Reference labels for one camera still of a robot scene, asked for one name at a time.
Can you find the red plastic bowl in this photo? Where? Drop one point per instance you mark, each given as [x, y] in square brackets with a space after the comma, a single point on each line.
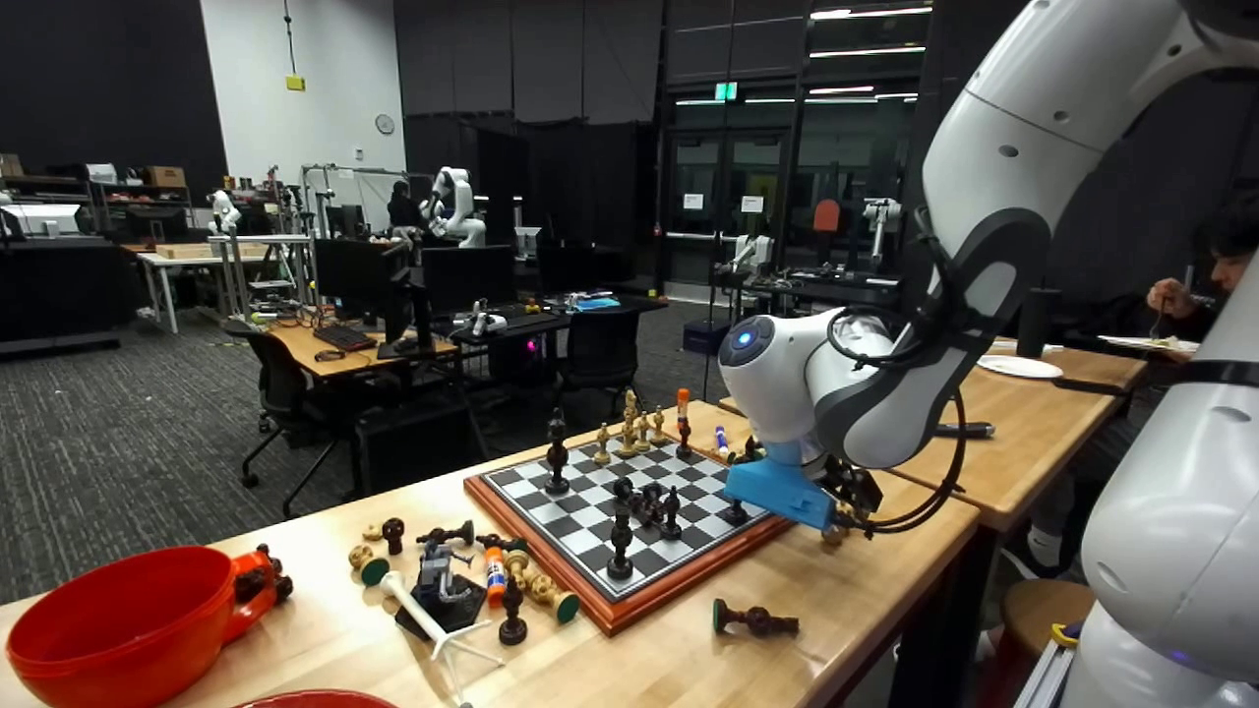
[129, 632]

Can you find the white plate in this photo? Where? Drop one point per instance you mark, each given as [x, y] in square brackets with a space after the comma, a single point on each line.
[1020, 367]

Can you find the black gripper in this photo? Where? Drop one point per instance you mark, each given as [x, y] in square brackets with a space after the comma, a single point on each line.
[853, 490]

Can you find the black bishop chess piece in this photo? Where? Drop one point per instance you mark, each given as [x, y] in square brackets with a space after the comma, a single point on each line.
[557, 454]

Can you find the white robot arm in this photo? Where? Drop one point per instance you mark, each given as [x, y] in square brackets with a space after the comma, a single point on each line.
[1173, 537]

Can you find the wooden framed chessboard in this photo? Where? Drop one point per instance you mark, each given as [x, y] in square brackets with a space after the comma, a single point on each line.
[679, 518]

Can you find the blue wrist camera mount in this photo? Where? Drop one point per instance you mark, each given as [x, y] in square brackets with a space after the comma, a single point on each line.
[779, 486]

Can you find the white king chess piece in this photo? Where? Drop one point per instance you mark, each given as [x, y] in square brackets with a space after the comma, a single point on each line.
[831, 537]

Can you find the black chess piece lying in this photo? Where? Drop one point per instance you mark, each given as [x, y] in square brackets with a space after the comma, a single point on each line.
[754, 620]

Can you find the seated person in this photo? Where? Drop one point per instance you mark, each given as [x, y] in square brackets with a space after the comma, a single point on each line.
[1231, 239]

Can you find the background white robot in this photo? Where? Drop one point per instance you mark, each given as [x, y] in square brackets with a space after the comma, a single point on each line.
[451, 210]

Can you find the red plate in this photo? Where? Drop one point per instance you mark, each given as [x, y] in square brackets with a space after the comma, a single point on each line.
[314, 696]

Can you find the black king chess piece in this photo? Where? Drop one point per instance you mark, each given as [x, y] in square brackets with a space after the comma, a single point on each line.
[620, 541]

